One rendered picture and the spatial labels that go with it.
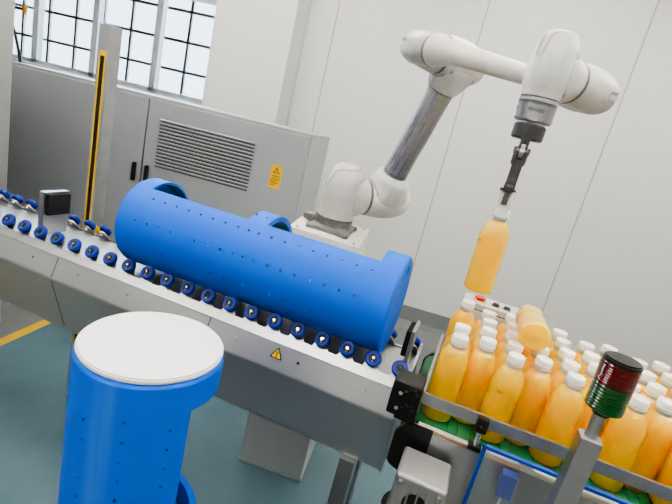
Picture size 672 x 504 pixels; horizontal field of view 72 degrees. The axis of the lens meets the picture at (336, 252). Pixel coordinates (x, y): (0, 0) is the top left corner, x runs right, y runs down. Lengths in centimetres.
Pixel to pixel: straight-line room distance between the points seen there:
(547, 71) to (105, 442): 118
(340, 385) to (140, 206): 79
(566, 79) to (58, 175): 321
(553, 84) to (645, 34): 316
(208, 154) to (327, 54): 158
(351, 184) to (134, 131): 187
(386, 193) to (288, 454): 122
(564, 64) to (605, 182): 306
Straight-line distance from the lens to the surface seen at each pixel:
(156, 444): 97
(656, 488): 127
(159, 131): 324
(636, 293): 450
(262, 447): 226
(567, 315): 441
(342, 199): 182
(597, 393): 96
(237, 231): 133
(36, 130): 381
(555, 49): 123
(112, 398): 93
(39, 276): 184
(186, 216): 142
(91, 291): 169
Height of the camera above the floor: 152
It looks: 15 degrees down
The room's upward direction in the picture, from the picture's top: 14 degrees clockwise
